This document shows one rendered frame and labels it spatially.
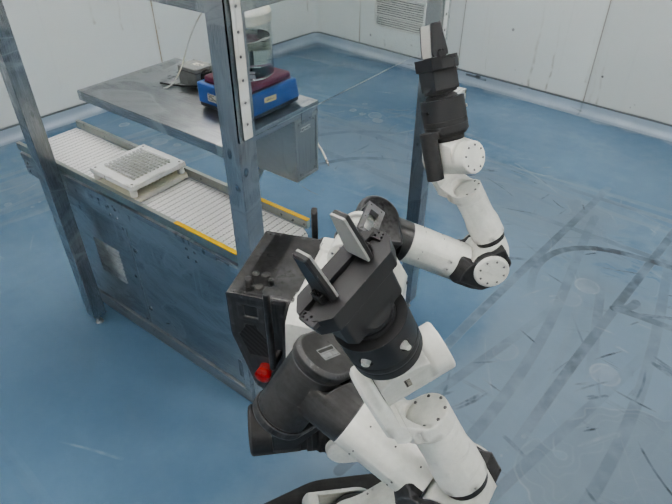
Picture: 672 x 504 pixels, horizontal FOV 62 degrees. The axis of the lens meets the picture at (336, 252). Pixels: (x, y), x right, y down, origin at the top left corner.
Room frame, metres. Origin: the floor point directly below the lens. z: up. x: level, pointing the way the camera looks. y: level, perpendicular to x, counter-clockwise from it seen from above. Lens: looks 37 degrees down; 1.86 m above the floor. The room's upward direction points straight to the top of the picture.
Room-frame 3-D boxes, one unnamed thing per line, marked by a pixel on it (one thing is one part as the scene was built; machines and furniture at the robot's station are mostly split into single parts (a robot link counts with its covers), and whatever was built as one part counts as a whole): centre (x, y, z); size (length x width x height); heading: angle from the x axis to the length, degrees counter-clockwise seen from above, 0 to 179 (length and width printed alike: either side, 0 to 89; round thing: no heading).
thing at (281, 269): (0.81, 0.03, 1.08); 0.34 x 0.30 x 0.36; 164
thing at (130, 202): (1.72, 0.78, 0.82); 1.32 x 0.02 x 0.03; 53
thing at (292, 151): (1.59, 0.17, 1.11); 0.22 x 0.11 x 0.20; 53
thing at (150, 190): (1.86, 0.73, 0.81); 0.24 x 0.24 x 0.02; 53
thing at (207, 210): (1.84, 0.71, 0.77); 1.35 x 0.25 x 0.05; 53
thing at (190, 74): (1.68, 0.42, 1.27); 0.12 x 0.07 x 0.06; 53
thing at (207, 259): (1.84, 0.71, 0.74); 1.30 x 0.29 x 0.10; 53
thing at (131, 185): (1.86, 0.73, 0.86); 0.25 x 0.24 x 0.02; 143
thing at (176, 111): (1.60, 0.41, 1.22); 0.62 x 0.38 x 0.04; 53
